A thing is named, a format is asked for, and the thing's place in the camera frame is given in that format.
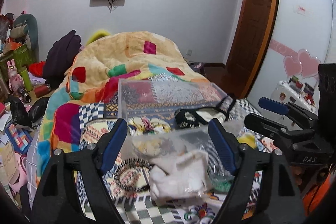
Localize white drawstring cloth pouch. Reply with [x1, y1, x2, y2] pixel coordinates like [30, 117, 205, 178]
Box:
[149, 149, 213, 201]

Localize red thermos bottle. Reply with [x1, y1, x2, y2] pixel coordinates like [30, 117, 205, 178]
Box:
[34, 84, 51, 98]

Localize patterned patchwork bed cover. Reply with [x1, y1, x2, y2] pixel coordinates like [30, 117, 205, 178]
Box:
[26, 97, 279, 224]

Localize dark purple jacket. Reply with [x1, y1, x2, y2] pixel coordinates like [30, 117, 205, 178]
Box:
[42, 30, 81, 89]

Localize colourful patchwork fleece blanket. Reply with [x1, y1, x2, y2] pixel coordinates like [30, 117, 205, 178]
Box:
[36, 31, 207, 178]

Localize black tracker box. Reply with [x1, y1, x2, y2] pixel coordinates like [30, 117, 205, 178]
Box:
[318, 63, 336, 125]

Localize green knitted cloth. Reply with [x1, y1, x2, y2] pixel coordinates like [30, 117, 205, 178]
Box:
[210, 175, 234, 193]

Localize green bottle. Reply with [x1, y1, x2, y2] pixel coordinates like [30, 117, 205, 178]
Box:
[19, 67, 33, 92]

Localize brown wooden door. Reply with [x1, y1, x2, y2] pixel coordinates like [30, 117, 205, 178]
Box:
[222, 0, 278, 98]

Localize black beaded bracelet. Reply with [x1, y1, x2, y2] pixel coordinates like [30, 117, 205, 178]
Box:
[113, 157, 154, 193]

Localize green box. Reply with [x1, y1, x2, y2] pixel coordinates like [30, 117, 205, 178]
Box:
[1, 44, 37, 77]

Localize green dinosaur plush toy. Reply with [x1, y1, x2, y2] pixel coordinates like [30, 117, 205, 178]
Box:
[10, 14, 38, 52]

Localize white wardrobe with hearts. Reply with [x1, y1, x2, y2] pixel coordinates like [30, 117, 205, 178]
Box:
[248, 0, 334, 119]

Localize white suitcase with stickers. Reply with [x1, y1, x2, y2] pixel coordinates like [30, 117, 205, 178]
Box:
[270, 77, 317, 113]

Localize pink bunny plush toy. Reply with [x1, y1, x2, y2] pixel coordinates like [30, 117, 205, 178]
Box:
[7, 59, 25, 95]

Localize clear plastic storage bin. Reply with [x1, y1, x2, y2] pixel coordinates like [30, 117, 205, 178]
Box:
[117, 78, 237, 188]

